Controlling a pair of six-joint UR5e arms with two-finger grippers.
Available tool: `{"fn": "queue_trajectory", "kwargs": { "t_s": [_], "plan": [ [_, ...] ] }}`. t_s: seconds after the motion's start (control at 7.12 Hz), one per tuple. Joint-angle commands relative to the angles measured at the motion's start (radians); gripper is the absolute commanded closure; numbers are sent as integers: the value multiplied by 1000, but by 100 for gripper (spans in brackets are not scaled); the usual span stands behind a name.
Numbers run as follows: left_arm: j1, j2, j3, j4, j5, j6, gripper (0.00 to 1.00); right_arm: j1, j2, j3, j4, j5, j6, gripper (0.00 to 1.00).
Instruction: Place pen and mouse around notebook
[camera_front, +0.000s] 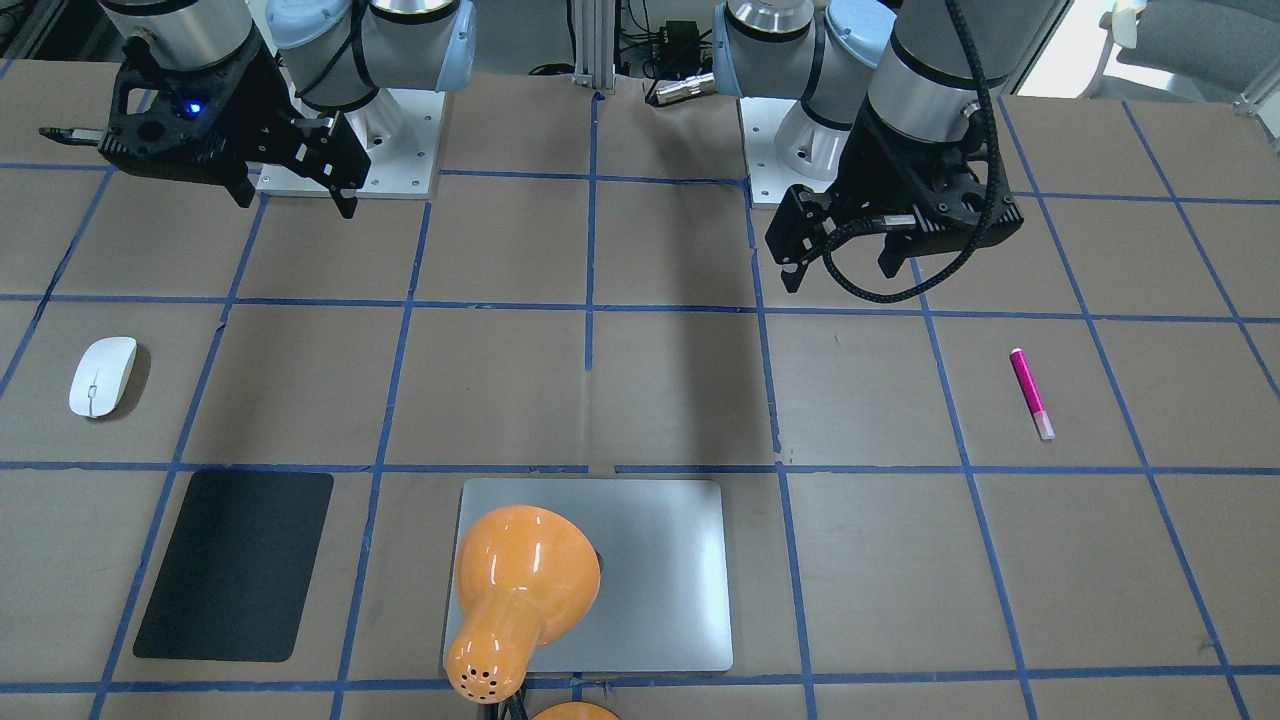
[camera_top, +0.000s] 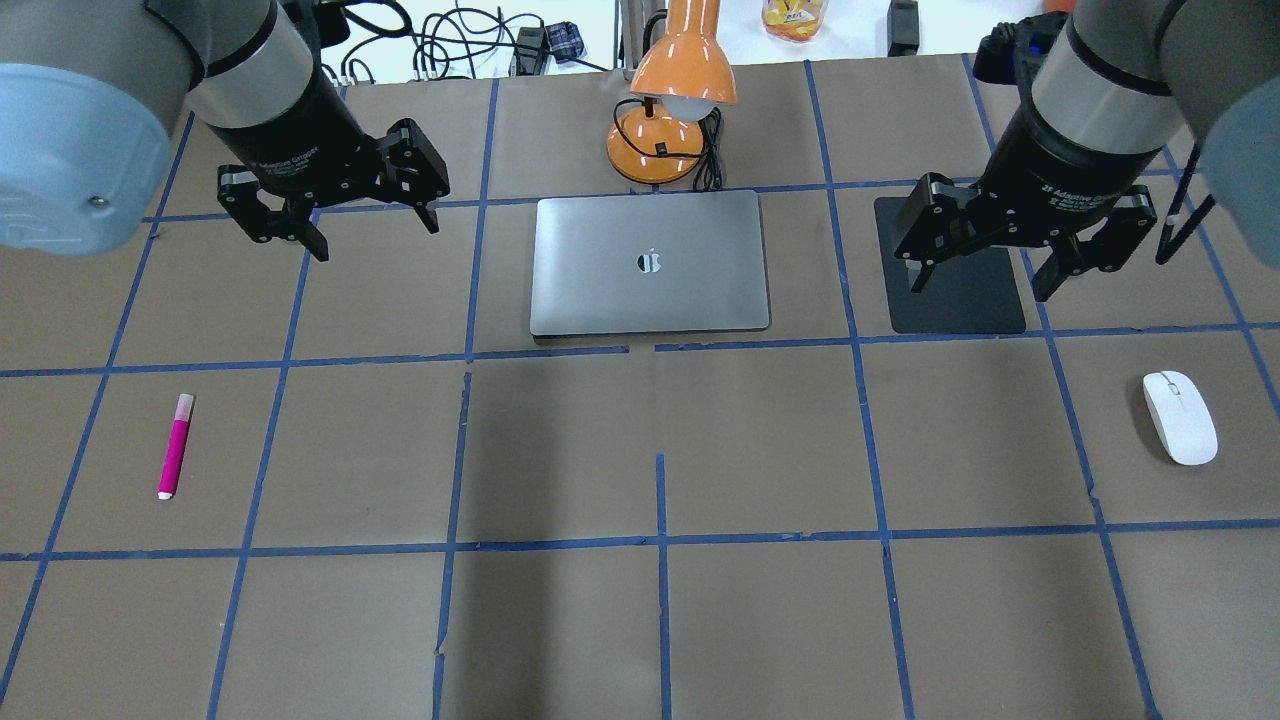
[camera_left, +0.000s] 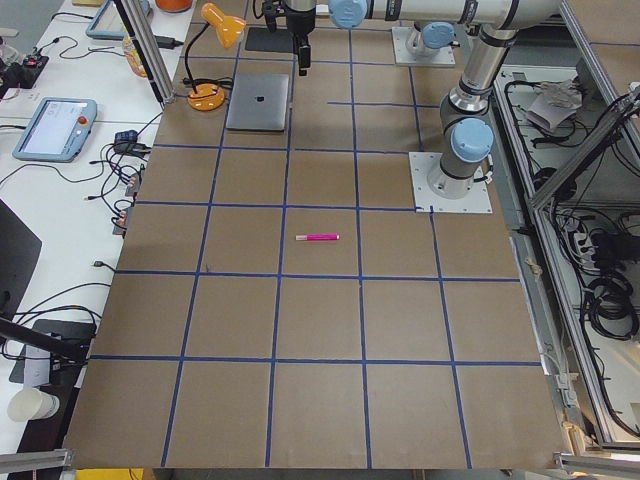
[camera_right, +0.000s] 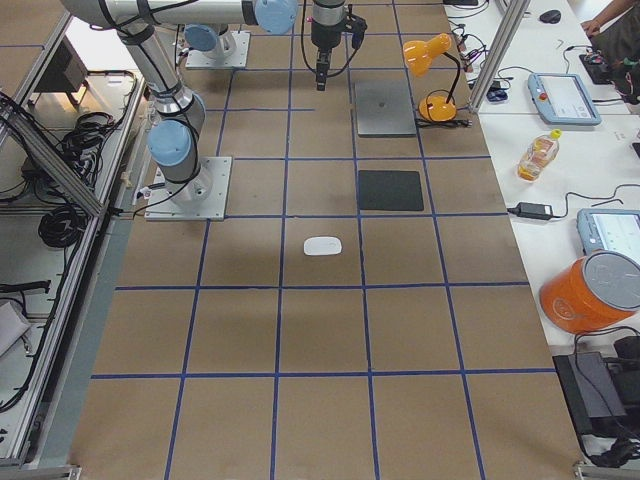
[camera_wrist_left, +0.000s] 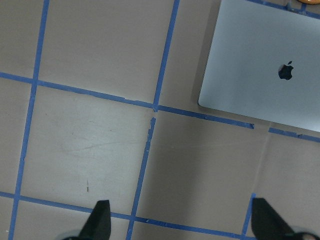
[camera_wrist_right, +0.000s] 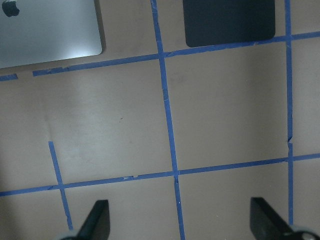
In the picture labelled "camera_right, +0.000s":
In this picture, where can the far blue teach pendant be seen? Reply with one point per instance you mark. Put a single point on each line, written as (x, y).
(562, 99)

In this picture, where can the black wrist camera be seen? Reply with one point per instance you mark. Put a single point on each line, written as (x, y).
(356, 26)

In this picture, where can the near blue teach pendant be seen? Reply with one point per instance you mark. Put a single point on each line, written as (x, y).
(615, 230)

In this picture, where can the black laptop on side table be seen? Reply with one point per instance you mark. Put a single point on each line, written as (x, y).
(591, 397)

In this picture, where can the blue teach pendant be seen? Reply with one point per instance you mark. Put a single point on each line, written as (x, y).
(562, 99)
(615, 230)

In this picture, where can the grey blue-jointed far robot arm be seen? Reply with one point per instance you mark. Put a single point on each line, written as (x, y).
(213, 40)

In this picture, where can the black mousepad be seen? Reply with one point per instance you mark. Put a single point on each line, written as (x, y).
(389, 190)

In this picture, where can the grey blue-jointed near robot arm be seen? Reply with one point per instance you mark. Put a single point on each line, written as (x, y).
(173, 143)

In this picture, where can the orange desk lamp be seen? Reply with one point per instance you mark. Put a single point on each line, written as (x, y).
(419, 56)

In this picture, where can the aluminium frame post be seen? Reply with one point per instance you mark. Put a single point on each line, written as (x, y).
(500, 44)

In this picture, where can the yellow oil bottle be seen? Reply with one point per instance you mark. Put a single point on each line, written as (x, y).
(542, 151)

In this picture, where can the white computer mouse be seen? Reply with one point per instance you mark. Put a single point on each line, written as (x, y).
(322, 246)

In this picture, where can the orange bucket with grey lid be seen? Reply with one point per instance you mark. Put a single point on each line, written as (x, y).
(595, 292)

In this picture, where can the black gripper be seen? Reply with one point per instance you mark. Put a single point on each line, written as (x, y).
(324, 34)

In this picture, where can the black computer mouse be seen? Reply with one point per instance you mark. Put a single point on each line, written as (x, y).
(550, 17)

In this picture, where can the silver closed laptop notebook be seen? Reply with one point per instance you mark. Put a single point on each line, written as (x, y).
(383, 109)

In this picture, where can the black power adapter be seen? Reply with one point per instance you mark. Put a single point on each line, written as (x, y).
(536, 211)

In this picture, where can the person's hand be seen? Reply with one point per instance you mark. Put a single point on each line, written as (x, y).
(591, 27)

